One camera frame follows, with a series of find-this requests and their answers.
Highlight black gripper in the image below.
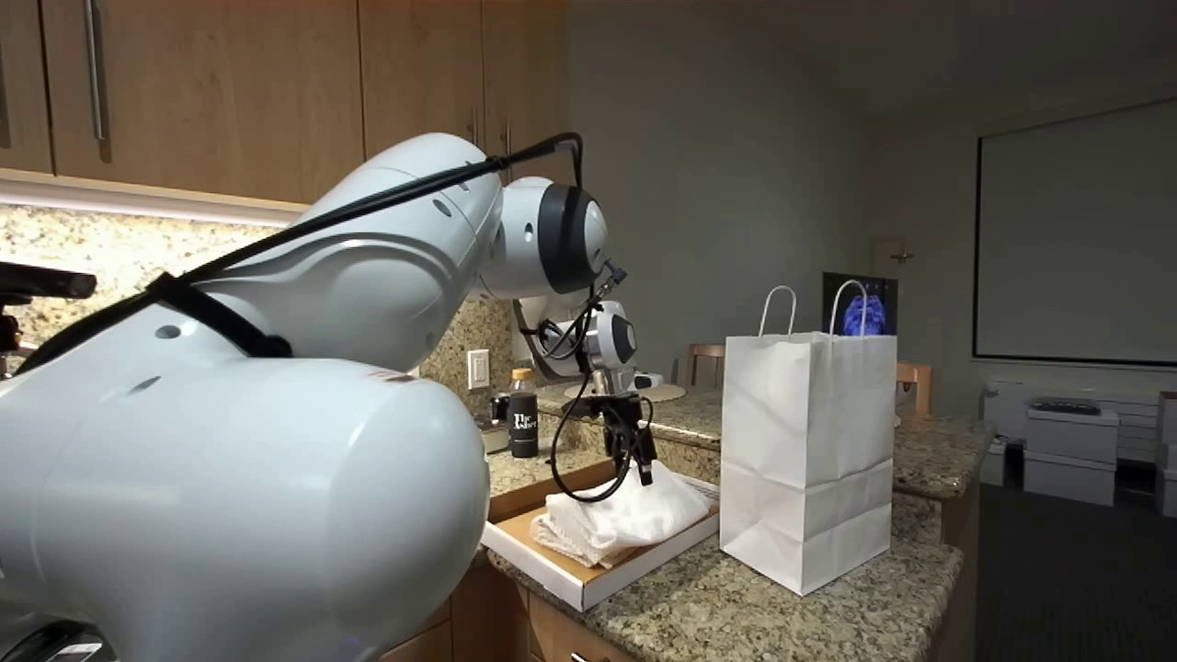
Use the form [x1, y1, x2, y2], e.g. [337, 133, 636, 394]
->
[601, 394, 660, 491]

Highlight white paper bag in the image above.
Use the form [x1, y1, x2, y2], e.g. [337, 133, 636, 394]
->
[716, 283, 902, 599]

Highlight round woven placemat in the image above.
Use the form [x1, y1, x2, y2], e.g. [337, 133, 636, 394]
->
[538, 375, 689, 406]

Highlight wooden dining chair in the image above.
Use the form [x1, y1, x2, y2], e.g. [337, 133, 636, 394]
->
[895, 359, 933, 417]
[668, 341, 729, 394]

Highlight black jar with wooden lid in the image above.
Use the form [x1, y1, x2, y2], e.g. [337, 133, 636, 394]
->
[504, 365, 546, 459]

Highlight shallow cardboard tray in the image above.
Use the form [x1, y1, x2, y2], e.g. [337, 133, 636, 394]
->
[479, 455, 726, 615]

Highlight wooden lower cabinet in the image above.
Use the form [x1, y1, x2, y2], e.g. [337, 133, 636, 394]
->
[381, 556, 641, 662]

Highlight white storage box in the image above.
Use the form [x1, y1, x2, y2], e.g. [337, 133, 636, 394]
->
[1020, 395, 1121, 508]

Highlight wooden upper cabinets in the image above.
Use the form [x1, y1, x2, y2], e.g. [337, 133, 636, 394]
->
[0, 0, 574, 205]

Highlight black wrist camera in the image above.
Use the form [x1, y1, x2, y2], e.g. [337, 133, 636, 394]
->
[564, 389, 655, 424]

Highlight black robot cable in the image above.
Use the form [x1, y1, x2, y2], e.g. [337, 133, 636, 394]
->
[16, 129, 660, 508]

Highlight white wall board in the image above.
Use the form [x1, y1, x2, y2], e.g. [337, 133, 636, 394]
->
[971, 98, 1177, 367]

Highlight black camera on stand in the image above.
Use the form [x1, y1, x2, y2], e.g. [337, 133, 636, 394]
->
[0, 257, 101, 377]

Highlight metal cabinet handle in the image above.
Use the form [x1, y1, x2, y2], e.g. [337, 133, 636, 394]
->
[78, 0, 116, 164]

